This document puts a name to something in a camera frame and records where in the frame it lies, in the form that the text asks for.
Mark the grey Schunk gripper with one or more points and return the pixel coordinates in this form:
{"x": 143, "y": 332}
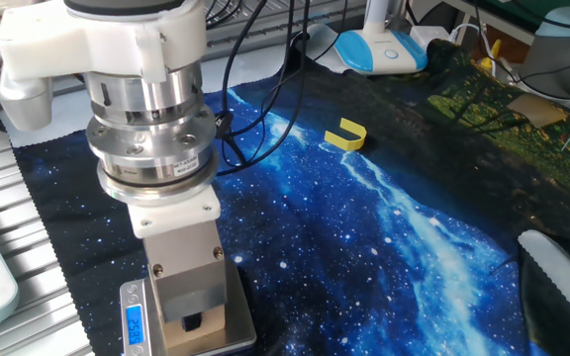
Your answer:
{"x": 186, "y": 272}

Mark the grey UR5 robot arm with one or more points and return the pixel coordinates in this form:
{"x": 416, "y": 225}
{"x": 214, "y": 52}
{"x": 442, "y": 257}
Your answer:
{"x": 151, "y": 123}

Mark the silver digital pocket scale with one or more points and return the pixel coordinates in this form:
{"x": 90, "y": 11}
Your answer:
{"x": 134, "y": 316}

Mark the galaxy print cloth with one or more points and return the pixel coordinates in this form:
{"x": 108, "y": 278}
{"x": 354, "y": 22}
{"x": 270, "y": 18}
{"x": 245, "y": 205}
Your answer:
{"x": 364, "y": 247}

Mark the yellow U-shaped plastic clip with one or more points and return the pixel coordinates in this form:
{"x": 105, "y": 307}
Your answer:
{"x": 342, "y": 143}

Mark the white and blue desk lamp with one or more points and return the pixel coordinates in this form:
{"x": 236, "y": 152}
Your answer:
{"x": 384, "y": 57}

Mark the white power adapter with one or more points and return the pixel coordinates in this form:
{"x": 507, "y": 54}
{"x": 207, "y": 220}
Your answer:
{"x": 431, "y": 35}

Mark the yellow plug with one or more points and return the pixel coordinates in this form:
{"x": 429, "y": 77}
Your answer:
{"x": 490, "y": 59}

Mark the tan wooden piece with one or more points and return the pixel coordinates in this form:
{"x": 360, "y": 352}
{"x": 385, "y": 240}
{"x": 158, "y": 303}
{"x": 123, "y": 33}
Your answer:
{"x": 537, "y": 110}

